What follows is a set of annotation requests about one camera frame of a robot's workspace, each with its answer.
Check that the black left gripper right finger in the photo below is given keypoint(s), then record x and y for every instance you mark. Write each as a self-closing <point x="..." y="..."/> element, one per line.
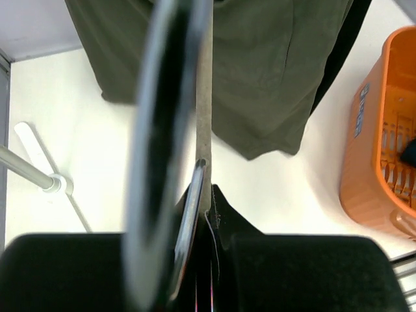
<point x="253" y="271"/>

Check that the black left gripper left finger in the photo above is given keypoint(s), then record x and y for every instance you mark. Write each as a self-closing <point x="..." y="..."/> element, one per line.
<point x="65" y="272"/>

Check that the grey hanger with metal hook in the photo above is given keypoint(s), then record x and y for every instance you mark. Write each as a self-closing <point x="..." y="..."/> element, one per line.
<point x="157" y="243"/>

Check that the olive green shorts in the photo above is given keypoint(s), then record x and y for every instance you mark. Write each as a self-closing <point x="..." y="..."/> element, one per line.
<point x="268" y="61"/>

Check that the black shorts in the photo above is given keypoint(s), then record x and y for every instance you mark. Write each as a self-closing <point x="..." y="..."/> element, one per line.
<point x="345" y="40"/>

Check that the white clothes rack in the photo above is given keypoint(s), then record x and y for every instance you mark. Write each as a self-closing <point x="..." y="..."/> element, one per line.
<point x="39" y="170"/>

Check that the orange plastic basket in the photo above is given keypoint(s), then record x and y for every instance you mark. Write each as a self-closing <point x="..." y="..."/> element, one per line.
<point x="377" y="190"/>

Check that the aluminium mounting rail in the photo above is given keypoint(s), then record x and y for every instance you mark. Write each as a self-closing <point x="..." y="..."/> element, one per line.
<point x="404" y="268"/>

